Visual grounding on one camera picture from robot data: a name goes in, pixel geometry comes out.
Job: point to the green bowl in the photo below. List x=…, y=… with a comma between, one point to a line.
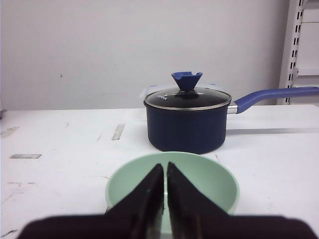
x=212, y=179

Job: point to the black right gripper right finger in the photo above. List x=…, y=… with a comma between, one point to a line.
x=194, y=216

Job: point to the glass pot lid blue knob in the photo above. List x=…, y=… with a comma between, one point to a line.
x=188, y=97

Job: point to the clear plastic food container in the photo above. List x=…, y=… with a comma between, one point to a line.
x=154, y=88

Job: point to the white slotted shelf rack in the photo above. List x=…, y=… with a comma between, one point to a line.
x=300, y=60

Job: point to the dark blue saucepan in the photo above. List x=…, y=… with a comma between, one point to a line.
x=205, y=130

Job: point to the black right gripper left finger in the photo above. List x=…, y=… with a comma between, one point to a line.
x=137, y=216

